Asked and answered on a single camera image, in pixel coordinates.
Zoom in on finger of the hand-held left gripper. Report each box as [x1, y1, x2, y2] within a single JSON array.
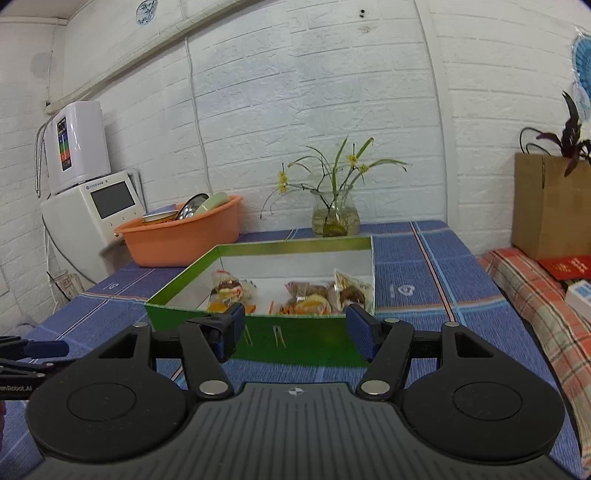
[[0, 337, 71, 359], [0, 358, 77, 374]]

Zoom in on orange snack packet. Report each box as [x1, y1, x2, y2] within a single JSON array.
[[206, 300, 257, 316]]

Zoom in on orange plastic basin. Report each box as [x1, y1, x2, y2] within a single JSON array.
[[114, 195, 244, 268]]

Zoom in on brown cardboard box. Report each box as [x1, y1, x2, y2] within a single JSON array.
[[512, 152, 591, 262]]

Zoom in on white power strip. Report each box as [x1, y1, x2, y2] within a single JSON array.
[[566, 281, 591, 311]]

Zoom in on glass vase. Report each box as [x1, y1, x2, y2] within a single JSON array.
[[311, 187, 361, 237]]

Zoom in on grey ionizer hose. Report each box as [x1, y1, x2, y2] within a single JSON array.
[[33, 121, 51, 199]]

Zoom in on yellow label snack packet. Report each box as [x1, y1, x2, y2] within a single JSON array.
[[333, 269, 374, 315]]

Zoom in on clear packet brown snack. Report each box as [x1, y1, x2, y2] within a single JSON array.
[[283, 281, 334, 315]]

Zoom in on purple leaf plant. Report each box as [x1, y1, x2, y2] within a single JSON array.
[[519, 91, 591, 178]]

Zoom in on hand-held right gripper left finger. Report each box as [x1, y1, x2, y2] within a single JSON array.
[[91, 302, 247, 400]]

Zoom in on tall white water ionizer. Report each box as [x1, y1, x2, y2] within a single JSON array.
[[44, 102, 112, 195]]

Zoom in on white appliance with screen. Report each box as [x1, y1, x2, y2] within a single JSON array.
[[41, 169, 145, 285]]

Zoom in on metal lid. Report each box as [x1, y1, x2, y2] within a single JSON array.
[[175, 194, 209, 221]]

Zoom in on yellow flower plant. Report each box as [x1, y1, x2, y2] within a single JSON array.
[[259, 135, 410, 222]]

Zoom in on blue checked tablecloth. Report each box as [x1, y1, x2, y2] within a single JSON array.
[[0, 220, 583, 480]]

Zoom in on red booklet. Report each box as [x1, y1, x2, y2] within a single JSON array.
[[538, 255, 591, 282]]

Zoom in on white wall cable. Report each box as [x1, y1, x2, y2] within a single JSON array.
[[185, 37, 215, 195]]

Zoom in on large blue paper fan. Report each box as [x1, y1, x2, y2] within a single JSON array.
[[571, 28, 591, 100]]

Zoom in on green cardboard box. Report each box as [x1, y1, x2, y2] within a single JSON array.
[[145, 235, 376, 368]]

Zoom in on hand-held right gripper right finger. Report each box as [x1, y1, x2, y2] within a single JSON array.
[[345, 304, 498, 400]]

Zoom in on white wall pipe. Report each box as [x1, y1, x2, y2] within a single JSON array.
[[44, 0, 296, 116]]

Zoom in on orange plaid blanket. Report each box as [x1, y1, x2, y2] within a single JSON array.
[[478, 247, 591, 445]]

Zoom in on white wall conduit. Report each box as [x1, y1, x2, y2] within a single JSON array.
[[413, 0, 451, 222]]

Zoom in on pale green bowl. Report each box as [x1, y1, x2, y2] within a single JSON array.
[[198, 191, 230, 213]]

